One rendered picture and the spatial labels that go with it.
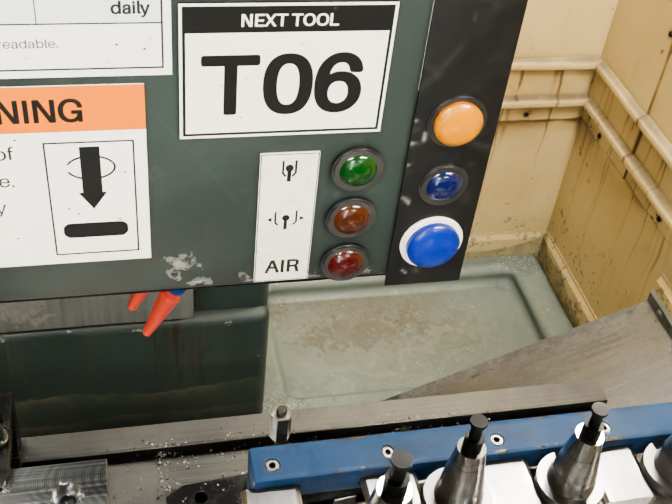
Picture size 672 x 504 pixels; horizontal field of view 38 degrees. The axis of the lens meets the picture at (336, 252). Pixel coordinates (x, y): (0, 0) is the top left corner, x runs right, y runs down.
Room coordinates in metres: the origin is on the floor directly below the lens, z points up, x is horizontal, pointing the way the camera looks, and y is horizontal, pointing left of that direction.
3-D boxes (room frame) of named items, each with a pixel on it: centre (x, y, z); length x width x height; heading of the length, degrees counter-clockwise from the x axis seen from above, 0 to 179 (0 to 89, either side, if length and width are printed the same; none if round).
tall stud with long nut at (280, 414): (0.75, 0.04, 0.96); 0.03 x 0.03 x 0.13
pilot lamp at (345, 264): (0.39, -0.01, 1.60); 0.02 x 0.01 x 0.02; 107
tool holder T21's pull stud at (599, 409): (0.55, -0.24, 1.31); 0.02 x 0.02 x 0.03
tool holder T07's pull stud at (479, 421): (0.52, -0.14, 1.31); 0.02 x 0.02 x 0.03
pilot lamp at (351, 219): (0.39, -0.01, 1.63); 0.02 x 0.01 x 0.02; 107
